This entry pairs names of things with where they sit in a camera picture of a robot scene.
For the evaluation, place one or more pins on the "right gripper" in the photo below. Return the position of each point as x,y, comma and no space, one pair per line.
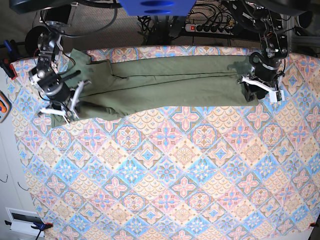
63,100

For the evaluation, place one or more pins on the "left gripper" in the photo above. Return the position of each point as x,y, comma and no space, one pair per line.
260,81

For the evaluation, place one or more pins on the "green t-shirt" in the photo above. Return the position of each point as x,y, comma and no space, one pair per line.
119,89

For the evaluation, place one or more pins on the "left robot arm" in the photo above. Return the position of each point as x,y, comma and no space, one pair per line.
268,25

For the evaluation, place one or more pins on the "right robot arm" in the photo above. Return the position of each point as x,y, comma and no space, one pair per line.
50,51

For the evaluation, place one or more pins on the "white power strip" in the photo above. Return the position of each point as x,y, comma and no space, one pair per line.
209,29

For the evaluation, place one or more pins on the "red black clamp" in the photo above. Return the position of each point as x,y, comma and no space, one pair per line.
6,63

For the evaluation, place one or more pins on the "patterned tablecloth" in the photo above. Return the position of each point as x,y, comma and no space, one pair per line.
179,173

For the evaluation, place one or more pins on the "blue clamp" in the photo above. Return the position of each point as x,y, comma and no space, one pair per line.
41,226

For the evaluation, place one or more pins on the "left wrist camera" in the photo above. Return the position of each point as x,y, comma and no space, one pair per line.
276,96

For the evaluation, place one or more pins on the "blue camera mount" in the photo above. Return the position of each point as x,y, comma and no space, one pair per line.
179,8

